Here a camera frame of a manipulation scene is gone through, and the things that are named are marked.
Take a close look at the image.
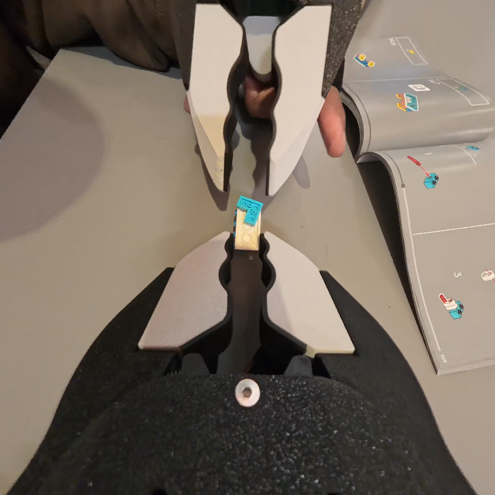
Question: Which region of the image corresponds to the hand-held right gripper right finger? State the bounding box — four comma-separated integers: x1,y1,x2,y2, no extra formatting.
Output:
261,232,356,367

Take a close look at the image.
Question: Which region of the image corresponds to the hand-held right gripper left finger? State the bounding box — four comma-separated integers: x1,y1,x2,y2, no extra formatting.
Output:
138,231,235,366

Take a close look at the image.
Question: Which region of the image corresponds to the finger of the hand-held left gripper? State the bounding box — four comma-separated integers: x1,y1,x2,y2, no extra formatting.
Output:
187,4,246,193
266,6,333,196

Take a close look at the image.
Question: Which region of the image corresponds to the teal corner plate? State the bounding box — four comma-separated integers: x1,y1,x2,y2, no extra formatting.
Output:
237,194,264,226

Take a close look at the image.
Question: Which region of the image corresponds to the person's left forearm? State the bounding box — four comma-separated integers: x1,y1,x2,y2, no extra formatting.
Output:
0,0,186,128

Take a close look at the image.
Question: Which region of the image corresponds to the grey desk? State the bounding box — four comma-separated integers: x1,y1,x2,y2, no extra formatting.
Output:
0,48,495,495

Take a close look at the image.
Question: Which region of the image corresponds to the person's left hand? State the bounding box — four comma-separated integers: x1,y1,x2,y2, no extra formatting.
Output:
184,73,347,158

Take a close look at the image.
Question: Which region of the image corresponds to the grey instruction booklet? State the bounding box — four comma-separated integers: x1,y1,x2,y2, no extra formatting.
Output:
340,37,495,376

